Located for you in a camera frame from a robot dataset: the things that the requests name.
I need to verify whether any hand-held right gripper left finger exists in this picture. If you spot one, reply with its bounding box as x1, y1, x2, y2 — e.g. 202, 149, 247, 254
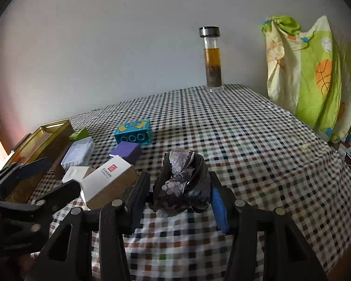
25, 171, 151, 281

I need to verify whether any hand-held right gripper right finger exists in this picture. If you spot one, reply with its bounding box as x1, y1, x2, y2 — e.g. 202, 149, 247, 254
209, 171, 329, 281

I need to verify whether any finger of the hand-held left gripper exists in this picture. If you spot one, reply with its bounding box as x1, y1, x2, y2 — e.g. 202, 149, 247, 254
0, 180, 81, 213
0, 156, 53, 196

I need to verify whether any small white box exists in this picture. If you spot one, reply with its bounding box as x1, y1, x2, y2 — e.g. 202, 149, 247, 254
62, 166, 91, 183

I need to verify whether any gold tin box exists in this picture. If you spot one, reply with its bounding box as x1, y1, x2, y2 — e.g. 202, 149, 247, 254
3, 119, 76, 204

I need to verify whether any white box with cork side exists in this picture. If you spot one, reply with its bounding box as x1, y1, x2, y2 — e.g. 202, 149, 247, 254
80, 156, 139, 210

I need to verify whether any clear plastic lid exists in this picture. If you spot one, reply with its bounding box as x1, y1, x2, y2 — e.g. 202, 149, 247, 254
60, 137, 95, 172

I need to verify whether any purple block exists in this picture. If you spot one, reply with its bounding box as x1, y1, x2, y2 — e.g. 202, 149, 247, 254
109, 141, 143, 164

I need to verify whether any small green block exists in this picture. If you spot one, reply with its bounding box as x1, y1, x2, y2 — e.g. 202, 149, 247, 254
69, 127, 90, 141

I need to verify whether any teal toy brick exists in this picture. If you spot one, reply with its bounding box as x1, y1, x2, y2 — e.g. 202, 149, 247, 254
114, 119, 151, 146

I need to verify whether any checkered tablecloth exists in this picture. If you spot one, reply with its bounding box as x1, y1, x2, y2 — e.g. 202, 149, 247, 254
26, 84, 351, 281

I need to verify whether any glass tea bottle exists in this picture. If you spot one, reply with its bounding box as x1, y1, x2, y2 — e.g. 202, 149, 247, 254
199, 26, 224, 92

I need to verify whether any green yellow printed quilt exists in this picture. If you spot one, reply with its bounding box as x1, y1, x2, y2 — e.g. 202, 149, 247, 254
261, 15, 351, 143

